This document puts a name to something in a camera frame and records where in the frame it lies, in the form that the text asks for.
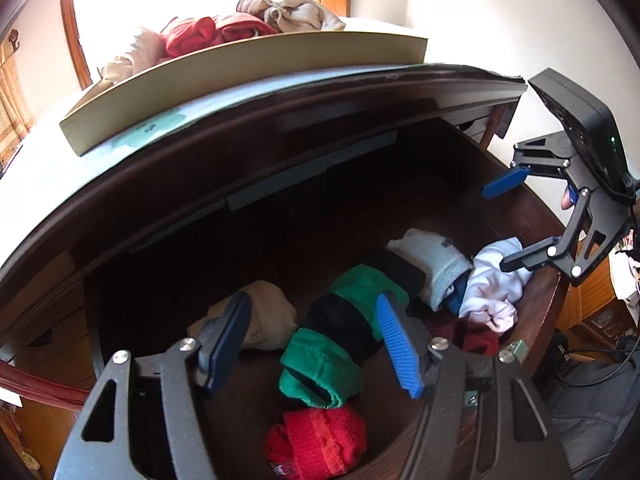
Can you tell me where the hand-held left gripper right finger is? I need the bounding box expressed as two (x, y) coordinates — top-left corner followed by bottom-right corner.
(375, 292), (573, 480)

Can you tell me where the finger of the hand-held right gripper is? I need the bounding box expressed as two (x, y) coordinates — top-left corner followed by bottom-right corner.
(499, 191), (632, 288)
(481, 131), (577, 199)

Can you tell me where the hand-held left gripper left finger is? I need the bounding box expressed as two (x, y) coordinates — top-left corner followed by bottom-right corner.
(52, 290), (253, 480)

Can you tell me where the white pink sock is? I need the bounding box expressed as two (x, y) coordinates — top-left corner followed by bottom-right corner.
(457, 238), (534, 334)

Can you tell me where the grey beige sock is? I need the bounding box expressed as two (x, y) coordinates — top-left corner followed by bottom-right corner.
(186, 280), (299, 352)

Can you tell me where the green and black sock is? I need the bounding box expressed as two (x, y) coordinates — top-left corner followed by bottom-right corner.
(278, 251), (427, 409)

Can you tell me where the light grey sock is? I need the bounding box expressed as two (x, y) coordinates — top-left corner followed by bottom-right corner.
(386, 228), (474, 314)

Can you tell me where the dark wooden drawer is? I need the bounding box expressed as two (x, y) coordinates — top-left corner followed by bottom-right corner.
(81, 117), (572, 480)

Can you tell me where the cream floral underwear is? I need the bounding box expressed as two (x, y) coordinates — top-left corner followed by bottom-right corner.
(235, 0), (347, 34)

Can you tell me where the shallow cardboard box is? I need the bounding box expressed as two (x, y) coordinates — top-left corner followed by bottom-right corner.
(59, 31), (429, 157)

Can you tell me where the red cloth garment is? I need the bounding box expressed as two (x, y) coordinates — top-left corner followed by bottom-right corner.
(159, 14), (282, 59)

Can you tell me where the small wooden desk drawer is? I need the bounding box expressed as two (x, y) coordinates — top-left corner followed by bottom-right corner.
(0, 280), (97, 392)
(449, 99), (522, 152)

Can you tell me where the maroon garment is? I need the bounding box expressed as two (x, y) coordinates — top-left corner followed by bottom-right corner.
(429, 319), (502, 357)

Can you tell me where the wooden cabinet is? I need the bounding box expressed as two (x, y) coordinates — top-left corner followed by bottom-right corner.
(554, 240), (640, 362)

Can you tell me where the red sock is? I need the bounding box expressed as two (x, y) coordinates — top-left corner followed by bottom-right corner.
(264, 404), (369, 480)

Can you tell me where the reddish wooden chair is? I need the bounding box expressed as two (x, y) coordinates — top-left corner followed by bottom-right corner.
(0, 359), (99, 407)

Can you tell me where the dark wooden desk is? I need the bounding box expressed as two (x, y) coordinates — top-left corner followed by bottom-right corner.
(0, 65), (572, 480)

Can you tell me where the pale table mat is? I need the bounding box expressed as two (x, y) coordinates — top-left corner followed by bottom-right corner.
(0, 62), (526, 266)

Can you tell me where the black flat object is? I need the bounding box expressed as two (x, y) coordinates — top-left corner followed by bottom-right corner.
(0, 143), (24, 174)

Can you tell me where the beige garment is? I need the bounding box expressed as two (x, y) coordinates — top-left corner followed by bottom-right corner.
(96, 26), (167, 84)

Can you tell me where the cream patterned curtain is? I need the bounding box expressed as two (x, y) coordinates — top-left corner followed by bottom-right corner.
(0, 35), (32, 162)

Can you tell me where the black cable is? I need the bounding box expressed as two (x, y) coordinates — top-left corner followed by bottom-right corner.
(562, 344), (637, 392)

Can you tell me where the wooden door frame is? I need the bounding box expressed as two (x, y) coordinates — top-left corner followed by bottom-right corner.
(59, 0), (94, 89)

